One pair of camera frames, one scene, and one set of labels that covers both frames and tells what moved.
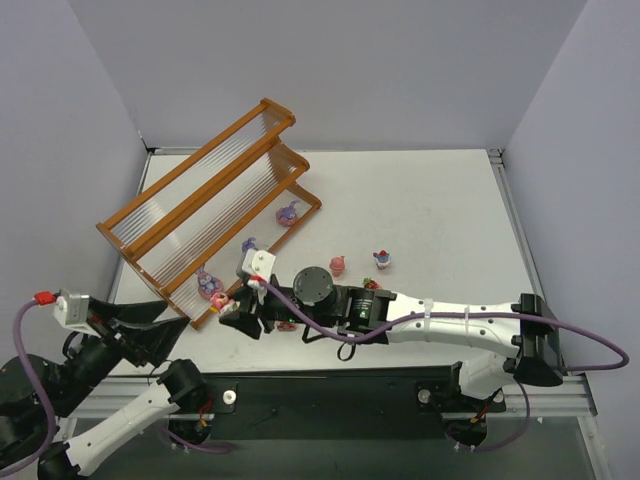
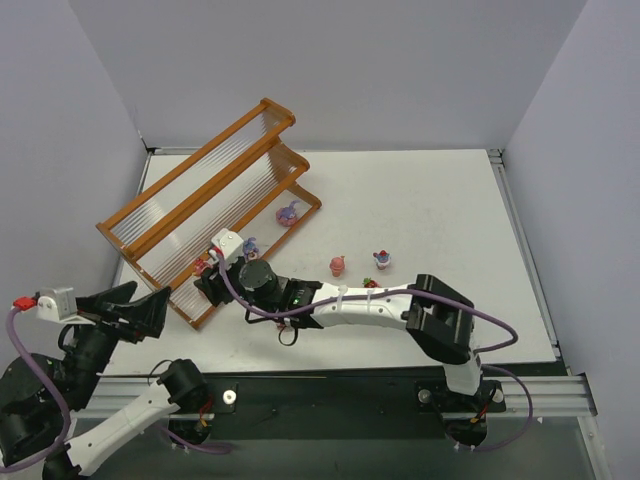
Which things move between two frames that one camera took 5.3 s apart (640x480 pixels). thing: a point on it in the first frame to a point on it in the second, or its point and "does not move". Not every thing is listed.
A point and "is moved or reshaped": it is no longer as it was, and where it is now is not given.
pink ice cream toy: (337, 265) does not move
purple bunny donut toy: (287, 215) does not move
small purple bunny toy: (249, 244) does not move
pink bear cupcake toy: (218, 301) is moved or reshaped
